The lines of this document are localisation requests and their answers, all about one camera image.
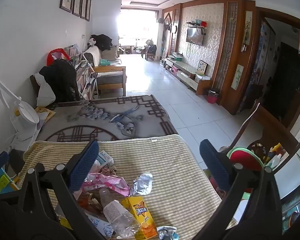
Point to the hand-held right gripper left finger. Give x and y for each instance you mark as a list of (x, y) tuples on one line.
[(85, 165)]

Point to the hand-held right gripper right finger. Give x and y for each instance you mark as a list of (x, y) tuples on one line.
[(215, 165)]

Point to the blue white milk carton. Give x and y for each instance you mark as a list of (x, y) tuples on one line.
[(105, 158)]

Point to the red bucket with green rim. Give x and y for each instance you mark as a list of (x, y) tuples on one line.
[(242, 158)]

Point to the clear plastic bottle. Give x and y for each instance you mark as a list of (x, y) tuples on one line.
[(117, 215)]

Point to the silver foil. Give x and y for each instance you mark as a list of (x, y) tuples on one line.
[(142, 183)]

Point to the blue white barcode box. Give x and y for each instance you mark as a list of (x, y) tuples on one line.
[(100, 226)]

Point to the yellow drink carton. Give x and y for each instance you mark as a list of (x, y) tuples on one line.
[(143, 217)]

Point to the blue and yellow book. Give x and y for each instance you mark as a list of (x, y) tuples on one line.
[(5, 180)]

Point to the pink plastic wrapper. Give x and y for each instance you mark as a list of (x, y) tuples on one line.
[(110, 183)]

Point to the yellow striped cloth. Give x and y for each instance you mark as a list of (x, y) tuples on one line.
[(177, 170)]

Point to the grey floral tablecloth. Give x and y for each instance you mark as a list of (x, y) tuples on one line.
[(102, 115)]

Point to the white desk lamp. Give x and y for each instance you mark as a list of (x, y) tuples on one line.
[(27, 116)]

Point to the yellow packet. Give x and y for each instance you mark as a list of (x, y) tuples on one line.
[(277, 148)]

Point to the yellow picture book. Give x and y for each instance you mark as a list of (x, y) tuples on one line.
[(45, 113)]

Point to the carved wooden chair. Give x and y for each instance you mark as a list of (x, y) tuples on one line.
[(272, 130)]

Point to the small red waste bin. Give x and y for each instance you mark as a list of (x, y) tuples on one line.
[(212, 97)]

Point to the white plastic bag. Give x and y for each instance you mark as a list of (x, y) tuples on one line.
[(46, 92)]

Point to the silver blue wrapper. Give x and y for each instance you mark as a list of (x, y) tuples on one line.
[(166, 232)]

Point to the magazine rack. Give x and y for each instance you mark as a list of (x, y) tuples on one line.
[(86, 77)]

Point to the black jacket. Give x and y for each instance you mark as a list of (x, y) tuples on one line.
[(60, 80)]

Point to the wooden sofa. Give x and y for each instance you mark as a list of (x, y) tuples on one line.
[(110, 80)]

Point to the long television cabinet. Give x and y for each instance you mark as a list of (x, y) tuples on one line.
[(187, 76)]

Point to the small framed picture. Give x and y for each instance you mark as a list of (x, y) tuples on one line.
[(202, 67)]

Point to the white sofa cushion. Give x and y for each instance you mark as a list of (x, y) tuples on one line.
[(93, 53)]

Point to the red bag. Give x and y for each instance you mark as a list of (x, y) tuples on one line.
[(51, 57)]

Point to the beige sofa pillow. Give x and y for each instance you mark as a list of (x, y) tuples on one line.
[(110, 53)]

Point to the panda plush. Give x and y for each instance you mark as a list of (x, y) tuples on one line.
[(91, 42)]

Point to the black bag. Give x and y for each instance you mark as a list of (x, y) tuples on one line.
[(102, 41)]

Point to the distant wooden chair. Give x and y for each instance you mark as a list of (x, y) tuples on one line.
[(150, 50)]

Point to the tall hanging scroll painting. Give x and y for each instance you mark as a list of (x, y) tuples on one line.
[(248, 31)]

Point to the wall television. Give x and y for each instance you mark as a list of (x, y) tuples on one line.
[(194, 36)]

